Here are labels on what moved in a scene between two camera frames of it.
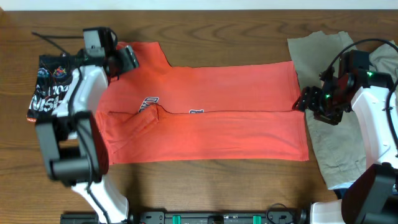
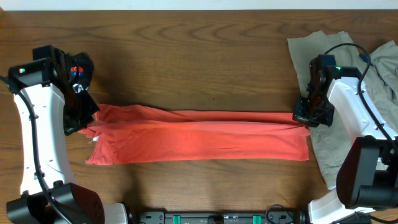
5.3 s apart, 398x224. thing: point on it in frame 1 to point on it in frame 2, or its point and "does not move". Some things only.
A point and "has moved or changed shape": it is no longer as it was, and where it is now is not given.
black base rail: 298,216 does not move
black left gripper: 130,55 to 71,124
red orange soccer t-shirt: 159,113 has moved or changed shape
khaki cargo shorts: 329,62 does not move
